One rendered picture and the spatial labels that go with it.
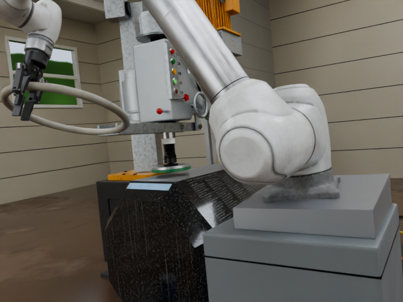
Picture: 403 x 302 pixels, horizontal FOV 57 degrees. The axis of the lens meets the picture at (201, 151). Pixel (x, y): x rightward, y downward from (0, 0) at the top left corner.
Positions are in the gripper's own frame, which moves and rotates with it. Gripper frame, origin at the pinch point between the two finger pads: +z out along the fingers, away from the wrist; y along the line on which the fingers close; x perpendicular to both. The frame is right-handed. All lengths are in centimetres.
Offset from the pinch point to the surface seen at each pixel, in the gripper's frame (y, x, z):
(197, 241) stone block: 67, -46, 34
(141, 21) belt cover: 53, -7, -72
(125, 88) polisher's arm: 128, 40, -73
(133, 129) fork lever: 52, -14, -13
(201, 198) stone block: 77, -43, 14
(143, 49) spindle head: 61, -6, -61
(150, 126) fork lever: 63, -16, -18
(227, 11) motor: 110, -36, -120
